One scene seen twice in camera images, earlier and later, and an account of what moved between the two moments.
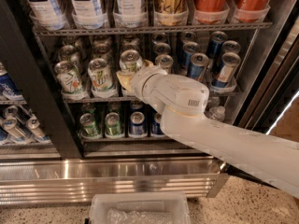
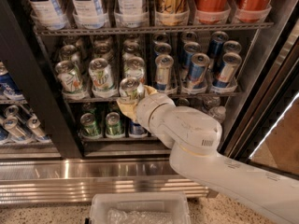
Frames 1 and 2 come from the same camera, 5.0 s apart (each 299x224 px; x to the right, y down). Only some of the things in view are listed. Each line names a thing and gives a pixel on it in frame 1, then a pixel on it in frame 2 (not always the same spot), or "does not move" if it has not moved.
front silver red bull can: [165, 62] does not move
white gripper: [146, 80] -> [145, 109]
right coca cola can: [252, 3] does not move
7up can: [131, 61] -> [130, 91]
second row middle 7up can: [103, 49] does not move
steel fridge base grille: [73, 179] does not move
